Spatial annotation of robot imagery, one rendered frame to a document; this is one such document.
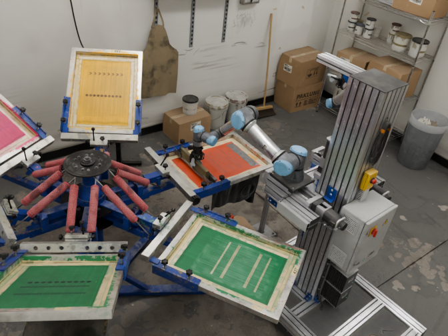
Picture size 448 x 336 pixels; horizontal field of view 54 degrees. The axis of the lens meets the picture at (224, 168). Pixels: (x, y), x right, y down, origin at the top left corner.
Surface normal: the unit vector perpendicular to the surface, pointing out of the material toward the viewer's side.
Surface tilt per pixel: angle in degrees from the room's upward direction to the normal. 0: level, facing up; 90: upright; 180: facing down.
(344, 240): 90
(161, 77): 90
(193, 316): 0
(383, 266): 0
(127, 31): 90
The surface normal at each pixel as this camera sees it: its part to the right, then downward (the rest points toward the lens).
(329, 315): 0.11, -0.80
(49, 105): 0.58, 0.52
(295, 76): -0.75, 0.32
